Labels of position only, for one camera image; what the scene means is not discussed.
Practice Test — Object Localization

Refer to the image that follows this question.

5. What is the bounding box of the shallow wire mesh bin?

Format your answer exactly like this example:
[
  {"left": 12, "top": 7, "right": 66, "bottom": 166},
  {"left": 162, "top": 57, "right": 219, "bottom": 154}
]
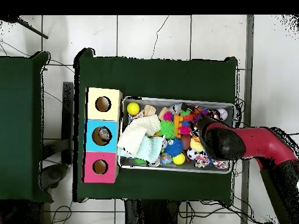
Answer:
[{"left": 117, "top": 96, "right": 236, "bottom": 174}]

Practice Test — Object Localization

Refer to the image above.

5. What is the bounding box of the large yellow ball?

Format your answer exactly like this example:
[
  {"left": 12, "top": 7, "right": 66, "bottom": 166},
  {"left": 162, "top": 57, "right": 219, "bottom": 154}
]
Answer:
[{"left": 126, "top": 101, "right": 141, "bottom": 116}]

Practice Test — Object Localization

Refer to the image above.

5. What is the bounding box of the light blue waffle cloth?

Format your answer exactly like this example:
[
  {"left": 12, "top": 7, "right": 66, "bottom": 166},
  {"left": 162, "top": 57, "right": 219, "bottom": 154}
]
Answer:
[{"left": 117, "top": 135, "right": 165, "bottom": 164}]

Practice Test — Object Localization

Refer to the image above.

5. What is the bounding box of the crumpled colourful printed wrapper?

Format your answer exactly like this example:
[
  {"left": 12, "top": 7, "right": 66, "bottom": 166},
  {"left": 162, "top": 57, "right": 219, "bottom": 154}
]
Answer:
[
  {"left": 211, "top": 159, "right": 230, "bottom": 170},
  {"left": 194, "top": 152, "right": 211, "bottom": 168}
]

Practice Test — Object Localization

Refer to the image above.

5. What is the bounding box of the black tripod leg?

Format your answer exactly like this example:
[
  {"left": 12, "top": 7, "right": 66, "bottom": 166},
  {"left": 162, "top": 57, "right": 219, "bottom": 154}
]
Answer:
[{"left": 0, "top": 15, "right": 49, "bottom": 40}]

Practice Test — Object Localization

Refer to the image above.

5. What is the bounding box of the wooden box with three holes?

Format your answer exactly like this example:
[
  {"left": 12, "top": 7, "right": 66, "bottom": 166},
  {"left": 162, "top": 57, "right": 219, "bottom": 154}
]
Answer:
[{"left": 81, "top": 87, "right": 123, "bottom": 184}]

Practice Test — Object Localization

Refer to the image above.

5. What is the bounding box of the plain green spiky ball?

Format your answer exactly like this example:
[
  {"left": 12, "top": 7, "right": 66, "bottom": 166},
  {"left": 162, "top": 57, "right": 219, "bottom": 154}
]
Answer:
[{"left": 158, "top": 120, "right": 176, "bottom": 140}]

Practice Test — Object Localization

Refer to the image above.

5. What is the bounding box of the small yellow ball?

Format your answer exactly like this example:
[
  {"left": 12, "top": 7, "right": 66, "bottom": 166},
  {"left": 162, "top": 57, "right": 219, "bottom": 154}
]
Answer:
[{"left": 172, "top": 153, "right": 186, "bottom": 166}]

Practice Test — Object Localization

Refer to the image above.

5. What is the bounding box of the cream waffle cloth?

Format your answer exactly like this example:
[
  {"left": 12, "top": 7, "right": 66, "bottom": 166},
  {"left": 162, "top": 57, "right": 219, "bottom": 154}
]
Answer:
[{"left": 117, "top": 114, "right": 161, "bottom": 156}]

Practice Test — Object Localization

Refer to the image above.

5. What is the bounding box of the crushed clear plastic bottle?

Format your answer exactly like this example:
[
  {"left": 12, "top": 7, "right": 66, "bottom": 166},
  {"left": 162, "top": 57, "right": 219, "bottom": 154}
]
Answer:
[{"left": 98, "top": 127, "right": 112, "bottom": 142}]

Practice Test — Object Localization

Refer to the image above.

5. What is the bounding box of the blue spiky ball with eyes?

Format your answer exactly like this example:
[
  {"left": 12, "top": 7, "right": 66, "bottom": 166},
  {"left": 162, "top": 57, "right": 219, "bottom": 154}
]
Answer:
[{"left": 164, "top": 137, "right": 184, "bottom": 158}]

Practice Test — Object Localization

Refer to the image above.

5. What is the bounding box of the dark green table cloth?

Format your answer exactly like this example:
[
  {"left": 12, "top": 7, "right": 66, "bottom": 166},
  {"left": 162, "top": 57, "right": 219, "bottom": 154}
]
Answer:
[{"left": 73, "top": 47, "right": 239, "bottom": 204}]

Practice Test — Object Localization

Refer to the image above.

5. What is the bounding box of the neighbouring green covered table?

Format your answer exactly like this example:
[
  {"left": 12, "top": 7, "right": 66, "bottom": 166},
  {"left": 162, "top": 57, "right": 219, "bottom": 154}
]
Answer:
[{"left": 0, "top": 51, "right": 53, "bottom": 202}]

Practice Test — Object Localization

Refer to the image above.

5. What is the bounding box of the white baseball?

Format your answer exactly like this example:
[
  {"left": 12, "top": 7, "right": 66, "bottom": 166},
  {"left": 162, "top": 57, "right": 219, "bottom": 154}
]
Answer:
[{"left": 216, "top": 108, "right": 229, "bottom": 121}]

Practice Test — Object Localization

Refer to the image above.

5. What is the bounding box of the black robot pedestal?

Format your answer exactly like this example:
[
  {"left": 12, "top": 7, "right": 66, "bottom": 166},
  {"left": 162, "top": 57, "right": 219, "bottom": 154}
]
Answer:
[{"left": 124, "top": 199, "right": 180, "bottom": 224}]

